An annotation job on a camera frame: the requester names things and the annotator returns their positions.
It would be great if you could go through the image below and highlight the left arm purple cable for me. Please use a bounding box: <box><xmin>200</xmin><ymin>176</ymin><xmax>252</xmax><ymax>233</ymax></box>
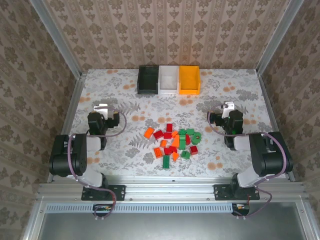
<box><xmin>66</xmin><ymin>109</ymin><xmax>128</xmax><ymax>221</ymax></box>

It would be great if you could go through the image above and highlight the black cable connector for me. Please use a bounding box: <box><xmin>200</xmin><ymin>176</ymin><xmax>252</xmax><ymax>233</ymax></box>
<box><xmin>92</xmin><ymin>203</ymin><xmax>114</xmax><ymax>218</ymax></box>
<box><xmin>231</xmin><ymin>202</ymin><xmax>251</xmax><ymax>217</ymax></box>

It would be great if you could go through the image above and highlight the aluminium table side rail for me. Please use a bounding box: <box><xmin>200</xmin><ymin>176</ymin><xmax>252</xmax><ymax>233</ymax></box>
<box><xmin>257</xmin><ymin>72</ymin><xmax>296</xmax><ymax>182</ymax></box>
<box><xmin>47</xmin><ymin>72</ymin><xmax>88</xmax><ymax>183</ymax></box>

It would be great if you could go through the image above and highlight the grey slotted cable duct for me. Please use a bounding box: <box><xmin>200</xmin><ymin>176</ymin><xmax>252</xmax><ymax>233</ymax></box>
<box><xmin>46</xmin><ymin>202</ymin><xmax>236</xmax><ymax>214</ymax></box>

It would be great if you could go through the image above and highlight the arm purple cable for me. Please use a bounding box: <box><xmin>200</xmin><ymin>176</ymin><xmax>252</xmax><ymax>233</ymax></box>
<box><xmin>207</xmin><ymin>104</ymin><xmax>288</xmax><ymax>221</ymax></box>
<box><xmin>66</xmin><ymin>109</ymin><xmax>128</xmax><ymax>221</ymax></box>

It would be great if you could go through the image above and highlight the grey metal sheet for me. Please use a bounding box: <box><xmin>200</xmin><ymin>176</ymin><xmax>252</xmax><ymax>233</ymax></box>
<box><xmin>37</xmin><ymin>212</ymin><xmax>311</xmax><ymax>240</ymax></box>

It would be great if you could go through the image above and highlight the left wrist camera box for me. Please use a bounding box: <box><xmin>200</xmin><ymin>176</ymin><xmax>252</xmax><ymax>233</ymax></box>
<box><xmin>93</xmin><ymin>103</ymin><xmax>109</xmax><ymax>118</ymax></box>

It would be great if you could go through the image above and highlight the long aluminium mounting rail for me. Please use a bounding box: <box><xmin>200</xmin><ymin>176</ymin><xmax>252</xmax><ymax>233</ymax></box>
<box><xmin>37</xmin><ymin>181</ymin><xmax>307</xmax><ymax>202</ymax></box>

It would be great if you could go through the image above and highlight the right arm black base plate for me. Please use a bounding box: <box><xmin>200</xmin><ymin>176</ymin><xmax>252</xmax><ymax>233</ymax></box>
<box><xmin>213</xmin><ymin>184</ymin><xmax>260</xmax><ymax>201</ymax></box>

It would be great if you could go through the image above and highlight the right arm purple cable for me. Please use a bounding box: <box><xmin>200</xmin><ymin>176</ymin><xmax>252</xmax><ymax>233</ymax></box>
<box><xmin>207</xmin><ymin>104</ymin><xmax>288</xmax><ymax>221</ymax></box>

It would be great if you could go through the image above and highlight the aluminium frame post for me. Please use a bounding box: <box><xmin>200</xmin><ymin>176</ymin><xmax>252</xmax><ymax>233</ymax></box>
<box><xmin>256</xmin><ymin>0</ymin><xmax>305</xmax><ymax>76</ymax></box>
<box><xmin>29</xmin><ymin>0</ymin><xmax>83</xmax><ymax>80</ymax></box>

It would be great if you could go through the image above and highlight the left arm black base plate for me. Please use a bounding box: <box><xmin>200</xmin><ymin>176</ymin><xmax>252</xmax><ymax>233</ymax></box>
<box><xmin>81</xmin><ymin>184</ymin><xmax>126</xmax><ymax>201</ymax></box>

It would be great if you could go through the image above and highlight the floral tablecloth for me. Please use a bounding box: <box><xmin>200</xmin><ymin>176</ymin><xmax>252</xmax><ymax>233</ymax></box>
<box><xmin>53</xmin><ymin>68</ymin><xmax>288</xmax><ymax>179</ymax></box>

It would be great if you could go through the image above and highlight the aluminium frame bar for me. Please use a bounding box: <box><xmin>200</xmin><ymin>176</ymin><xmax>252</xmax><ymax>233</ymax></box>
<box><xmin>22</xmin><ymin>199</ymin><xmax>47</xmax><ymax>240</ymax></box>
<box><xmin>296</xmin><ymin>201</ymin><xmax>320</xmax><ymax>240</ymax></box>

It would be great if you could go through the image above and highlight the black plastic bin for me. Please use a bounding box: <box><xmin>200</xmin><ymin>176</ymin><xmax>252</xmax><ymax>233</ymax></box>
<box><xmin>136</xmin><ymin>64</ymin><xmax>160</xmax><ymax>95</ymax></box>

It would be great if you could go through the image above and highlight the yellow plastic bin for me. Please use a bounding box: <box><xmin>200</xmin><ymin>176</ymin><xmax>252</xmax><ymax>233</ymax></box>
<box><xmin>178</xmin><ymin>65</ymin><xmax>202</xmax><ymax>96</ymax></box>

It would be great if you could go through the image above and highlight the round green lego piece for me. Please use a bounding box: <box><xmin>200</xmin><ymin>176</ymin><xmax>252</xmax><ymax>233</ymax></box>
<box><xmin>190</xmin><ymin>131</ymin><xmax>202</xmax><ymax>145</ymax></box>

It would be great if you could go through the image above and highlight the white plastic bin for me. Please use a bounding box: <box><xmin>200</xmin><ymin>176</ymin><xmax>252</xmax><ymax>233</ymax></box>
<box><xmin>158</xmin><ymin>65</ymin><xmax>181</xmax><ymax>95</ymax></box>

